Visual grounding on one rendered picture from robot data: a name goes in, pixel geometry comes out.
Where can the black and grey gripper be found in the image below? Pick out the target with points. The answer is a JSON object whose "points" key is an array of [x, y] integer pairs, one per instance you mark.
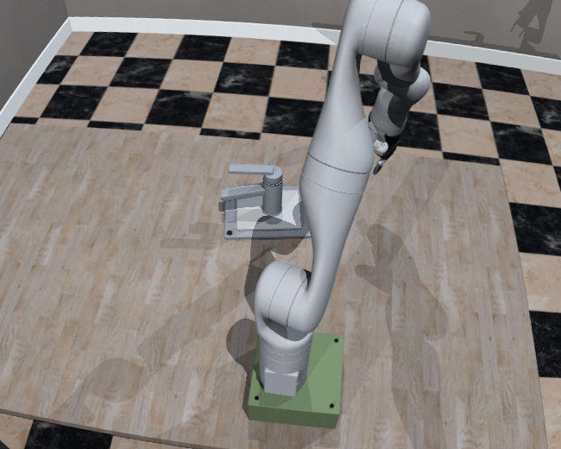
{"points": [[379, 130]]}

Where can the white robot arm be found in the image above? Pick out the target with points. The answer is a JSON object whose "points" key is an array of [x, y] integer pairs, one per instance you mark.
{"points": [[335, 174]]}

